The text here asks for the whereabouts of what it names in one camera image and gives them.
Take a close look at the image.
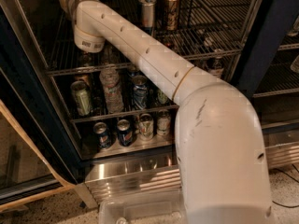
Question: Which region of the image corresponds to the white green can bottom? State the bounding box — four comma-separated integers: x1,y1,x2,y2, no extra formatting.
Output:
139,113,153,141

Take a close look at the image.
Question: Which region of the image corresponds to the stainless steel fridge grille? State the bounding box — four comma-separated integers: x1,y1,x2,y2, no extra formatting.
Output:
85,130,299,203

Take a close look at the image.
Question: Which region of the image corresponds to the black floor cable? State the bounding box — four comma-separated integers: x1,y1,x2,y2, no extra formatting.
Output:
271,163,299,209

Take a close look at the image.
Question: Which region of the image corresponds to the clear plastic bin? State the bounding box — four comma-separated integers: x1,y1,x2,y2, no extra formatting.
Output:
98,190,187,224

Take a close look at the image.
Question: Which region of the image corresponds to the open glass fridge door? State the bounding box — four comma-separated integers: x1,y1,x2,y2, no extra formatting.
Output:
0,9,78,213

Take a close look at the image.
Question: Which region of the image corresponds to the blue white striped can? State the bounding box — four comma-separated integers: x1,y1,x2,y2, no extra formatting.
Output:
132,75,148,109

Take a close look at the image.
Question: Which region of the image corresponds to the blue pepsi can right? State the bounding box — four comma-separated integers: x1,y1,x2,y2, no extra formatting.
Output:
117,119,133,147

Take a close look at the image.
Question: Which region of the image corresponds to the dark bottle white label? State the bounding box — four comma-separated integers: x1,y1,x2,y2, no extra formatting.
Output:
206,58,224,78

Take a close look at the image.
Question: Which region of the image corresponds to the green can middle shelf left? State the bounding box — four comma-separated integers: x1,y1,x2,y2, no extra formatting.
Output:
70,80,92,116

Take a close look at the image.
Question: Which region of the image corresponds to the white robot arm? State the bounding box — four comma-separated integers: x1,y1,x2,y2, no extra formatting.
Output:
59,0,275,224

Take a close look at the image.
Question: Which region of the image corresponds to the top wire fridge shelf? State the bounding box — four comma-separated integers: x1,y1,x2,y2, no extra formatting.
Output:
49,0,251,76

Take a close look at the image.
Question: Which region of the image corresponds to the blue pepsi can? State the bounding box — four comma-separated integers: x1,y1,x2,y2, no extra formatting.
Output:
117,119,133,147
93,122,111,148

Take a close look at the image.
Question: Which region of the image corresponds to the brown gold tall can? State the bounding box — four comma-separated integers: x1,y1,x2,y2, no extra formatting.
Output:
163,0,180,31

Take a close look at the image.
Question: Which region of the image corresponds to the light green can middle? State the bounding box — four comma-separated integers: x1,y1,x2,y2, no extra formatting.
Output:
157,89,169,105

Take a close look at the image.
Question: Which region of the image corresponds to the blue pepsi can left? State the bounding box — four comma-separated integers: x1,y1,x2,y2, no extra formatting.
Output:
93,122,111,148

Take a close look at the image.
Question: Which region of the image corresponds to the wire fridge shelf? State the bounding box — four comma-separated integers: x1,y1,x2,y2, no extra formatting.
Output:
70,105,178,123
49,0,251,76

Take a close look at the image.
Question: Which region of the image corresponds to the middle wire fridge shelf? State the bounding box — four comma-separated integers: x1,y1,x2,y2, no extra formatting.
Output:
70,105,178,123

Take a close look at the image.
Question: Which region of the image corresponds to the silver blue energy drink can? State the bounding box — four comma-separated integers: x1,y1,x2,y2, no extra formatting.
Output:
138,0,156,35

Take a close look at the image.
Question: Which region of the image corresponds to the clear plastic water bottle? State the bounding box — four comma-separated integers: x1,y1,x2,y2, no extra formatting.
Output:
99,68,123,113

